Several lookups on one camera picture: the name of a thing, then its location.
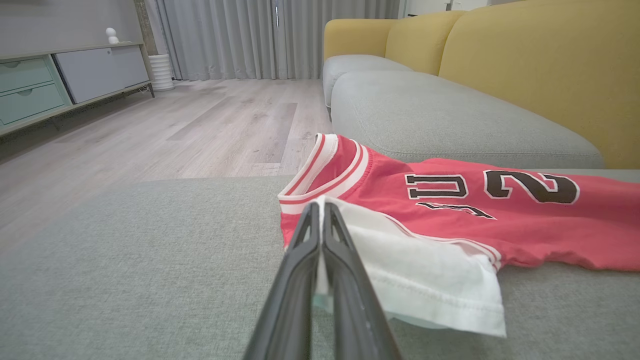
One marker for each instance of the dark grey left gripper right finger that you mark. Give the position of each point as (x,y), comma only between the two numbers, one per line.
(355,310)

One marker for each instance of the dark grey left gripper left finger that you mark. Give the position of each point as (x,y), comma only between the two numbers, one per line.
(295,300)

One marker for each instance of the red white basketball jersey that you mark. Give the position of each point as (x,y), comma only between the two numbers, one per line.
(525,230)

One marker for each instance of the grey sofa seat cushion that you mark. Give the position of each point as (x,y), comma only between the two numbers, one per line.
(125,275)
(360,67)
(450,115)

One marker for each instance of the white ribbed plant pot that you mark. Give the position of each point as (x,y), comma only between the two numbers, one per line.
(161,72)

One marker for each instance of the yellow sofa armrest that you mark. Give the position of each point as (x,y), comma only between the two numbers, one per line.
(350,37)

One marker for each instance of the grey pleated curtain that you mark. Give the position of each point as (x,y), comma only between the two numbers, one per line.
(215,40)
(325,10)

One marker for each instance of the small yellow sofa back cushion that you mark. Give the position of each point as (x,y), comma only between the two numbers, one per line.
(420,42)

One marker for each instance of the long low TV cabinet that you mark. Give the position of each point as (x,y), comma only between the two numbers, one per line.
(75,106)

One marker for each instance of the grey cabinet door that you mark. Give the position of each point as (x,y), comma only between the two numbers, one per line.
(100,72)

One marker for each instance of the small white figurine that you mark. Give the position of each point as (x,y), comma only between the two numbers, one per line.
(111,36)

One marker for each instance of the teal cabinet drawer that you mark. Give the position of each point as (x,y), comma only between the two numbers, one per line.
(25,75)
(30,102)

